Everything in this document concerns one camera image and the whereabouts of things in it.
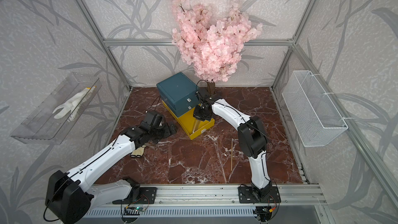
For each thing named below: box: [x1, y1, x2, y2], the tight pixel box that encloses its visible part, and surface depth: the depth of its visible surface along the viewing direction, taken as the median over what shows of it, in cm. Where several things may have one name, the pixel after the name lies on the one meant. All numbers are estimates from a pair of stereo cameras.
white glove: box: [52, 86, 97, 122], surface depth 68 cm
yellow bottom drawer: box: [177, 107, 216, 140], surface depth 98 cm
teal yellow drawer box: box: [156, 71, 216, 140], surface depth 94 cm
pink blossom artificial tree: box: [171, 0, 263, 95], surface depth 72 cm
